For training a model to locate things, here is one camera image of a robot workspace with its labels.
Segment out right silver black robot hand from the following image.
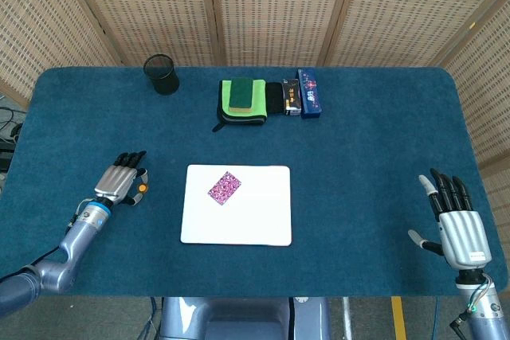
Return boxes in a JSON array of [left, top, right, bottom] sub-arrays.
[[408, 168, 492, 273]]

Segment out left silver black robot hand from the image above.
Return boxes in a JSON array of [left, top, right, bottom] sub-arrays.
[[93, 150, 151, 209]]

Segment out pink patterned card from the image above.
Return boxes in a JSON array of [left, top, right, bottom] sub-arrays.
[[206, 170, 242, 205]]

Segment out white rectangular board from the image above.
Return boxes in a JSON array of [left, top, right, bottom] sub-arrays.
[[180, 164, 293, 248]]

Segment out yellow floor tape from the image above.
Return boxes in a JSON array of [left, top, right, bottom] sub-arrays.
[[390, 295, 407, 340]]

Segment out blue felt table mat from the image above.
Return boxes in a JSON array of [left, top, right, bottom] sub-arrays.
[[0, 65, 507, 298]]

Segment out black mesh pen holder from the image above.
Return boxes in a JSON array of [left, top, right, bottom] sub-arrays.
[[143, 53, 180, 96]]

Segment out green folded cloth pouch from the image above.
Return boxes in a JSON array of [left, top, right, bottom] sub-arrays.
[[211, 79, 269, 133]]

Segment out dark green sponge eraser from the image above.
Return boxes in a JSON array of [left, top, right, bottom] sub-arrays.
[[228, 76, 254, 113]]

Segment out green folded cloth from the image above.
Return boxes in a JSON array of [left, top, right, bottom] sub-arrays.
[[221, 79, 267, 116]]

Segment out black soft pouch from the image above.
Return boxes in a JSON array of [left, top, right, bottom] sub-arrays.
[[264, 81, 284, 115]]

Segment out blue-grey robot torso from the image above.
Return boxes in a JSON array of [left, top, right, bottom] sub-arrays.
[[158, 295, 332, 340]]

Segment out black box with gold print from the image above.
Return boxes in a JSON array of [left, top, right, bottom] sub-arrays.
[[281, 78, 302, 117]]

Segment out long blue printed box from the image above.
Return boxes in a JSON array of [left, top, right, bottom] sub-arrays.
[[296, 68, 324, 119]]

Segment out bamboo folding screen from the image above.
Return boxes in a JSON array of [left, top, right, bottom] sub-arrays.
[[0, 0, 510, 237]]

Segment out black angled cable plug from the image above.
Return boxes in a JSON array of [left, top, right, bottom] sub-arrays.
[[446, 314, 468, 330]]

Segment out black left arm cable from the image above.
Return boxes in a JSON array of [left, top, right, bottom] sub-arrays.
[[0, 247, 63, 282]]

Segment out black floor cables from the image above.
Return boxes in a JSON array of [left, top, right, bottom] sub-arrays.
[[0, 104, 25, 172]]

